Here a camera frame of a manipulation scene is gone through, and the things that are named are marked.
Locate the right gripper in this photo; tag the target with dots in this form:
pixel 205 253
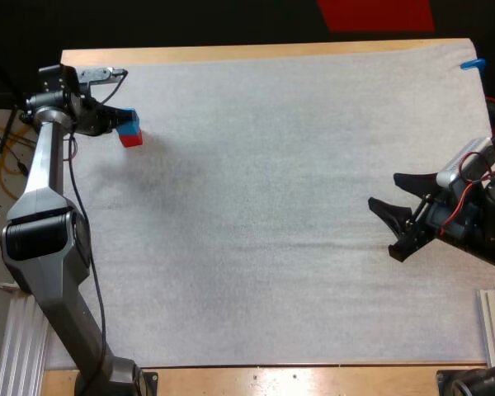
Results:
pixel 449 218

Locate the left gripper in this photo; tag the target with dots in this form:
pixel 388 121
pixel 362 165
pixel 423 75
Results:
pixel 92 119

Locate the blue cube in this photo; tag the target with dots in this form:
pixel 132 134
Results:
pixel 130 128

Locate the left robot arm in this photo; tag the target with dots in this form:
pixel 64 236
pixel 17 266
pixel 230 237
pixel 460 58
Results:
pixel 45 214

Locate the red cube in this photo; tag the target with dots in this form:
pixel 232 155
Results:
pixel 132 140

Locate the blue table clip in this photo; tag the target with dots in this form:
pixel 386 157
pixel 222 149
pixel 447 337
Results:
pixel 473 64

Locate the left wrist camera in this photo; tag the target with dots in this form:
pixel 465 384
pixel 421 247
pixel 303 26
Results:
pixel 95 75

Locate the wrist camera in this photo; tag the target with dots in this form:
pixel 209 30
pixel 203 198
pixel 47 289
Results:
pixel 95 75
pixel 466 161

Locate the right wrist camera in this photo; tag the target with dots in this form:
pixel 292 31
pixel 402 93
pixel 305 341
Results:
pixel 466 161

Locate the ribbed aluminium rail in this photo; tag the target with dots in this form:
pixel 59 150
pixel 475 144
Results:
pixel 493 326
pixel 20 346

